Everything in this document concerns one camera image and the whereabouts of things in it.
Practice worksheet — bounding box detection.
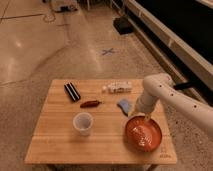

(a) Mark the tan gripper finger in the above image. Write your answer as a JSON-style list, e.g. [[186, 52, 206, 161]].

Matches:
[[144, 115, 151, 122]]

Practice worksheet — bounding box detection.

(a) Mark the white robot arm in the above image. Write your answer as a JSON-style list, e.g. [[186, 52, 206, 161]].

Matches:
[[135, 73, 213, 138]]

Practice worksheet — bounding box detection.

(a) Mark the blue sponge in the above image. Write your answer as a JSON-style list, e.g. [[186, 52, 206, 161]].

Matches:
[[117, 99, 133, 116]]

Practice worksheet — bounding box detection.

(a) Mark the red chili pepper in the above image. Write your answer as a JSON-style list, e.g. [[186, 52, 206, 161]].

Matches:
[[80, 100, 101, 108]]

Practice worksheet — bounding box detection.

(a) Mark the wooden table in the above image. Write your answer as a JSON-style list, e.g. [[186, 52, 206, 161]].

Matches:
[[25, 79, 177, 166]]

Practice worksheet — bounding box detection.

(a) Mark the black rectangular box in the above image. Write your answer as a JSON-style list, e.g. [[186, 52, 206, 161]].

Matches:
[[64, 83, 81, 102]]

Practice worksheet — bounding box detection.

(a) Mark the black floor object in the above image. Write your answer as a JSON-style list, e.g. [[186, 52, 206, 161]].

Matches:
[[113, 17, 133, 35]]

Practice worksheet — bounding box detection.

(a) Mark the grey equipment base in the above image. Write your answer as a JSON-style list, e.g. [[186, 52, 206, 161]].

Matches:
[[51, 0, 77, 12]]

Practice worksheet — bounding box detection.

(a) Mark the long wall bench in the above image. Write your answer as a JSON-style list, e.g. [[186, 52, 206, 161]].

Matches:
[[109, 0, 213, 104]]

